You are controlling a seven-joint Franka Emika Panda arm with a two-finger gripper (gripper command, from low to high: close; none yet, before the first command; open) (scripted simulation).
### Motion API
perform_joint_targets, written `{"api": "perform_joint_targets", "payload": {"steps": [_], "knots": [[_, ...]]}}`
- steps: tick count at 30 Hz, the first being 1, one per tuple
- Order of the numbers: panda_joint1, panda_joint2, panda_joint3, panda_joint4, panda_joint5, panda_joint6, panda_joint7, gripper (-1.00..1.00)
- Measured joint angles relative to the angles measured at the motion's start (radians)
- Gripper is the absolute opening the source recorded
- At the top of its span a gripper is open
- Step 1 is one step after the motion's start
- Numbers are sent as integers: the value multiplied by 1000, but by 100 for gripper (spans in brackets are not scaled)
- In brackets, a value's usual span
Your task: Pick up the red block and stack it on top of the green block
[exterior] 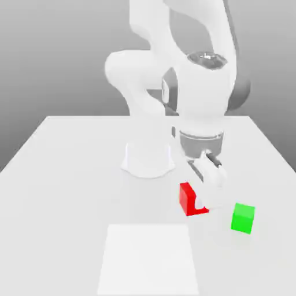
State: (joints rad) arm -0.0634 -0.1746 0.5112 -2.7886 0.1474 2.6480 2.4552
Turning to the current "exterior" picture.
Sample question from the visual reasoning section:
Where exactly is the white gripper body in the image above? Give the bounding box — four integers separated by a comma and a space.
187, 153, 228, 188

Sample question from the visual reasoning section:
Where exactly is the small green cube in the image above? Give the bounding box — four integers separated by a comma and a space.
230, 202, 256, 235

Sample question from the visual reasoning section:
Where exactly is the small red cube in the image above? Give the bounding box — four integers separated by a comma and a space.
179, 182, 210, 217

